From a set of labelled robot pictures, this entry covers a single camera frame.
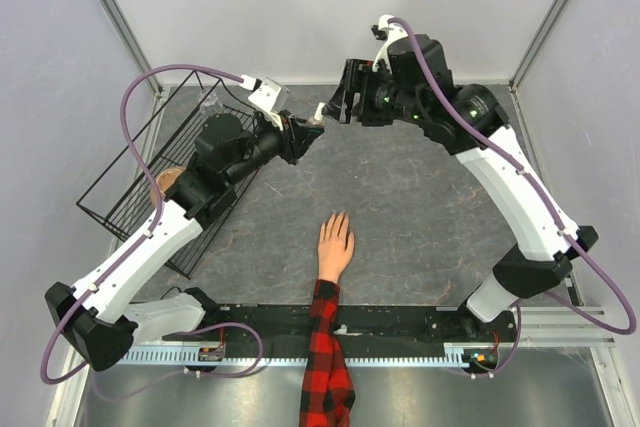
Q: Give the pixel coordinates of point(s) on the black wire basket rack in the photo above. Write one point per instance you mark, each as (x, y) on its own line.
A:
(165, 140)

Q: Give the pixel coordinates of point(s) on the brown round container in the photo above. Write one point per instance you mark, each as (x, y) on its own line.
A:
(164, 181)

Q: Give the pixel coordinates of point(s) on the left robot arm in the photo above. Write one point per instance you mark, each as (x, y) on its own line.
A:
(96, 314)

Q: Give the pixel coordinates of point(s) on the clear glass jar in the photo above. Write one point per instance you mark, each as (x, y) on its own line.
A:
(209, 104)

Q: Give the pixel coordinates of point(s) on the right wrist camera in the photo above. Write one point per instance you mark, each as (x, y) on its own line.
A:
(388, 32)

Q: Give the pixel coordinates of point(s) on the nail polish bottle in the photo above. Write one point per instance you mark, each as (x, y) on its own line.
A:
(317, 119)

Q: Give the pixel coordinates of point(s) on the red plaid sleeve forearm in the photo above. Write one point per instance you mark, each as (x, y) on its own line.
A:
(327, 392)

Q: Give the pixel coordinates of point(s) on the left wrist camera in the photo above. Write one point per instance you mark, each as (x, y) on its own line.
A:
(267, 96)

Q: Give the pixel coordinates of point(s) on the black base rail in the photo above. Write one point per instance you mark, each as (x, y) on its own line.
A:
(369, 335)

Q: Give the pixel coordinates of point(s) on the aluminium corner post left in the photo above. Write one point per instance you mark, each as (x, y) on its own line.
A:
(126, 34)

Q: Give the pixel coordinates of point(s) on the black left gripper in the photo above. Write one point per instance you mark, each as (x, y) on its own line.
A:
(297, 136)

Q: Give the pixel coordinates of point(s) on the mannequin hand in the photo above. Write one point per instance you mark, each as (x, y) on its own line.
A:
(335, 248)

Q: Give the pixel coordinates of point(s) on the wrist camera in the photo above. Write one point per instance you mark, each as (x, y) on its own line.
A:
(388, 32)
(267, 96)

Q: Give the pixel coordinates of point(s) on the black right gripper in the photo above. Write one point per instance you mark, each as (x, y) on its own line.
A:
(361, 79)

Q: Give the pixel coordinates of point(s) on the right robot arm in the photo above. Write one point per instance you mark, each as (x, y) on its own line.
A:
(410, 81)

